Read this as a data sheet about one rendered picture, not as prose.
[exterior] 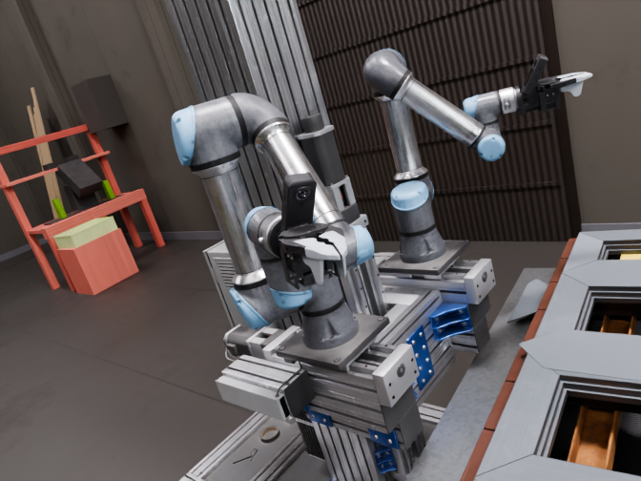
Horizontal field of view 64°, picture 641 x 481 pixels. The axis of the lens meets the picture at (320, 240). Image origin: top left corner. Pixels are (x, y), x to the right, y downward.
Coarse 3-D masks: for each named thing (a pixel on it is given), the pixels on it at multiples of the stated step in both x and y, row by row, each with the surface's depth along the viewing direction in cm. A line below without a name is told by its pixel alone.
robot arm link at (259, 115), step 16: (240, 96) 111; (256, 96) 113; (256, 112) 110; (272, 112) 111; (256, 128) 110; (272, 128) 109; (288, 128) 112; (256, 144) 112; (272, 144) 109; (288, 144) 108; (272, 160) 109; (288, 160) 107; (304, 160) 107; (320, 192) 103; (320, 208) 101; (336, 208) 103; (336, 224) 100; (352, 240) 98; (368, 240) 99; (352, 256) 98; (368, 256) 100
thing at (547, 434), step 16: (608, 240) 178; (624, 240) 175; (640, 240) 172; (608, 256) 176; (592, 288) 153; (608, 288) 151; (624, 288) 148; (640, 288) 146; (592, 304) 150; (560, 384) 120; (576, 384) 119; (592, 384) 117; (608, 384) 115; (624, 384) 113; (640, 384) 111; (560, 400) 118; (608, 400) 115; (624, 400) 113; (640, 400) 111; (560, 416) 114; (544, 432) 108; (544, 448) 105
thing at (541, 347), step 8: (544, 336) 137; (552, 336) 136; (536, 344) 134; (544, 344) 134; (552, 344) 132; (528, 352) 132; (536, 352) 131; (544, 352) 130; (536, 360) 128; (544, 360) 127
